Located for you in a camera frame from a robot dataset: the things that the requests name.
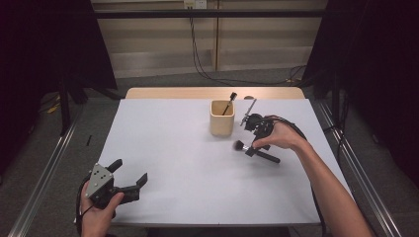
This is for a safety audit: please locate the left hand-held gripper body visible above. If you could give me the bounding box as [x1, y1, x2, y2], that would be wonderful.
[85, 162, 141, 209]

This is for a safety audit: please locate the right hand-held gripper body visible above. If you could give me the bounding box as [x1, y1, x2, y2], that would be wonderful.
[239, 98, 276, 140]

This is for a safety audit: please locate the large black makeup brush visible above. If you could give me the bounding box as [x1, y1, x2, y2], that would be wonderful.
[232, 139, 282, 165]

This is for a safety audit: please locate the thin black eyebrow brush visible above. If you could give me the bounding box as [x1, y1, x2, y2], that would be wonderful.
[221, 92, 238, 117]

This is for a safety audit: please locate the beige square cup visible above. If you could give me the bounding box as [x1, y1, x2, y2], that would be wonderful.
[209, 100, 236, 137]

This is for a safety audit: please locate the person's right hand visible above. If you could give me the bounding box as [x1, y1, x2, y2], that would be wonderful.
[252, 121, 309, 153]

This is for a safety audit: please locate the person's left hand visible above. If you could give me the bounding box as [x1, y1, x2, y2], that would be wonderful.
[80, 182, 126, 237]

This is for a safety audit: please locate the white table cover sheet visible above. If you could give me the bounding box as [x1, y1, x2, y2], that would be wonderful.
[98, 98, 352, 227]

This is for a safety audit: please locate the black metal stand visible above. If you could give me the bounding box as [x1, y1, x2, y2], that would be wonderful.
[57, 73, 124, 136]

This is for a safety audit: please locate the wooden table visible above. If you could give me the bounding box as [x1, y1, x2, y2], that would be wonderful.
[125, 86, 305, 101]

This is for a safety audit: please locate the black horizontal bar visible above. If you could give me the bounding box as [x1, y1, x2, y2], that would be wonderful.
[93, 9, 327, 20]

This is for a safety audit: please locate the black curtain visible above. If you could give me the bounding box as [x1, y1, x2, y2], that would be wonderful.
[302, 0, 419, 187]
[0, 0, 119, 174]

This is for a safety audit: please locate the left hand-held gripper cable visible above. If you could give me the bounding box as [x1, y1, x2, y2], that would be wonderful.
[75, 176, 92, 237]

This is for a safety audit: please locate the metal floor rail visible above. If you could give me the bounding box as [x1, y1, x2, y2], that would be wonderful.
[8, 107, 84, 237]
[316, 99, 403, 237]

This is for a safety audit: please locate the black power cable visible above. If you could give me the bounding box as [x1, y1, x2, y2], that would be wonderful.
[189, 7, 307, 86]
[188, 7, 307, 86]

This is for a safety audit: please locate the white wall socket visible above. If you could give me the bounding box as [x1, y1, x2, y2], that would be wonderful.
[183, 0, 208, 10]

